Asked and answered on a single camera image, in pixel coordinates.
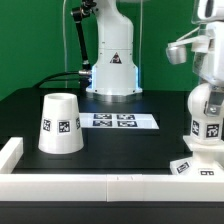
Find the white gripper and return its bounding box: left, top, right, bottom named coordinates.
left=192, top=21, right=224, bottom=117

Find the white lamp bulb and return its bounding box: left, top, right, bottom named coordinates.
left=187, top=83, right=224, bottom=145

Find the white lamp base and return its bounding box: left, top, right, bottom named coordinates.
left=170, top=136, right=224, bottom=177

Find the white lamp shade cone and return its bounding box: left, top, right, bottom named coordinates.
left=38, top=93, right=84, bottom=154

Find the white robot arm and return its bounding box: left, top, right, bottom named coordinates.
left=87, top=0, right=224, bottom=117

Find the white marker sheet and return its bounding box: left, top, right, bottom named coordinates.
left=80, top=113, right=159, bottom=130

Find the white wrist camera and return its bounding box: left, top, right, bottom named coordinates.
left=166, top=27, right=213, bottom=65

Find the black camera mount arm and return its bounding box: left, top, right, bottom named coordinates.
left=71, top=0, right=97, bottom=70

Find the black cable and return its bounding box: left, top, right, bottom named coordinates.
left=33, top=70, right=93, bottom=89

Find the white cable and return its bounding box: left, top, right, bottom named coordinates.
left=61, top=0, right=69, bottom=89

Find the white left wall bar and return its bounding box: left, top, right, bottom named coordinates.
left=0, top=137, right=23, bottom=174

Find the white wall bar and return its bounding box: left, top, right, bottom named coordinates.
left=0, top=137, right=23, bottom=174
left=0, top=174, right=224, bottom=202

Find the white front wall bar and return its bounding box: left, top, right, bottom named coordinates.
left=0, top=174, right=224, bottom=202

